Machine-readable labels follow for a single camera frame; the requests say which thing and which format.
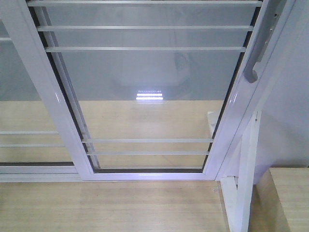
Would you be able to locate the white sliding glass door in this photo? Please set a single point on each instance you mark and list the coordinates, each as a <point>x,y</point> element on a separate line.
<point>67,120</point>

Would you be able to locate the grey metal door handle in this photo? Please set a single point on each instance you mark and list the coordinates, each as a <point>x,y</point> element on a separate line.
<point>264,34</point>

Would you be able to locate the white fixed glass door panel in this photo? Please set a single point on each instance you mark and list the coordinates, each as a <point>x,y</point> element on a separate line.
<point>30,147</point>

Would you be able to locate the light wooden floor platform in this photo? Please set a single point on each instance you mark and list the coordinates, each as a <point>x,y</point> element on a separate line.
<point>122,206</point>

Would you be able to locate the white right support brace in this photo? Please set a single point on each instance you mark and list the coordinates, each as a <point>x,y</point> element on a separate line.
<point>237,190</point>

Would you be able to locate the light wooden box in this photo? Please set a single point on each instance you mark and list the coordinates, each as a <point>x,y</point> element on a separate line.
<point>284,197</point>

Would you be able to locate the white outer door frame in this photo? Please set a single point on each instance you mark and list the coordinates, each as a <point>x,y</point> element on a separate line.
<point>279,99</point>

